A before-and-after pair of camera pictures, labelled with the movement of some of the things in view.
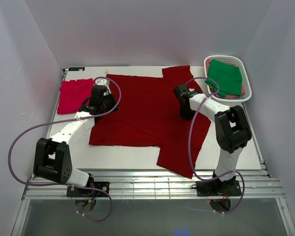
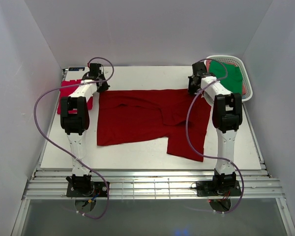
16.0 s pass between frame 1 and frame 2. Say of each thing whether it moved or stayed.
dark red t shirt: moved
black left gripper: moved
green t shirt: stayed
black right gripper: moved
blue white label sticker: stayed
